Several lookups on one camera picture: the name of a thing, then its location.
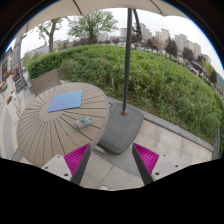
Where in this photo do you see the beige umbrella canopy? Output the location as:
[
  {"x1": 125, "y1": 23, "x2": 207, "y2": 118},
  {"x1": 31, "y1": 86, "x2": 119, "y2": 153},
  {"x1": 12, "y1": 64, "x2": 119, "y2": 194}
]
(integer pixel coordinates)
[{"x1": 16, "y1": 0, "x2": 187, "y2": 38}]

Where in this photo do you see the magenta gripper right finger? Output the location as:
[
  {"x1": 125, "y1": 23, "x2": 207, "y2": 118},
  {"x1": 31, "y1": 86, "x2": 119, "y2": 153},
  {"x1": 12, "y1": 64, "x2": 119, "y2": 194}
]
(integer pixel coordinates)
[{"x1": 131, "y1": 142, "x2": 184, "y2": 186}]

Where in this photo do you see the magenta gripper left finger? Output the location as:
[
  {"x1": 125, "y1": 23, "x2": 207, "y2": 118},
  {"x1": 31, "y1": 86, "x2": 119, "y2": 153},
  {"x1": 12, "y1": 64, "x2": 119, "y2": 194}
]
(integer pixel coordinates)
[{"x1": 41, "y1": 143, "x2": 92, "y2": 186}]

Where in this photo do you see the black umbrella pole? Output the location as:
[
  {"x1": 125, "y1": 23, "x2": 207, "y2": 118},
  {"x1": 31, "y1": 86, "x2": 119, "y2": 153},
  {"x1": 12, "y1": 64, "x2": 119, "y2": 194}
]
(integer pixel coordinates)
[{"x1": 122, "y1": 8, "x2": 132, "y2": 115}]

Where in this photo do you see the round wooden slat table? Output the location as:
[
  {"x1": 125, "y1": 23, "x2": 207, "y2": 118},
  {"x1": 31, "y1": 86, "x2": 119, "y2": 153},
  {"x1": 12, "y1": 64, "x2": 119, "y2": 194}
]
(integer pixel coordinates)
[{"x1": 17, "y1": 82, "x2": 109, "y2": 167}]

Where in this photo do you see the dark grey umbrella base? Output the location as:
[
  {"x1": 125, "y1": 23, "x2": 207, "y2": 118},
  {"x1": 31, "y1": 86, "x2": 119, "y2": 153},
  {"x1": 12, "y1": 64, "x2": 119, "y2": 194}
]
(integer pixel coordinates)
[{"x1": 98, "y1": 103, "x2": 144, "y2": 155}]

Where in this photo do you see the green hedge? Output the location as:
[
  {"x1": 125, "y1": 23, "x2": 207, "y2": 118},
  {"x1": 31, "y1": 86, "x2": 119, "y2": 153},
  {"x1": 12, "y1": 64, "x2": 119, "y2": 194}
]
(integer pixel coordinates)
[{"x1": 28, "y1": 45, "x2": 224, "y2": 142}]

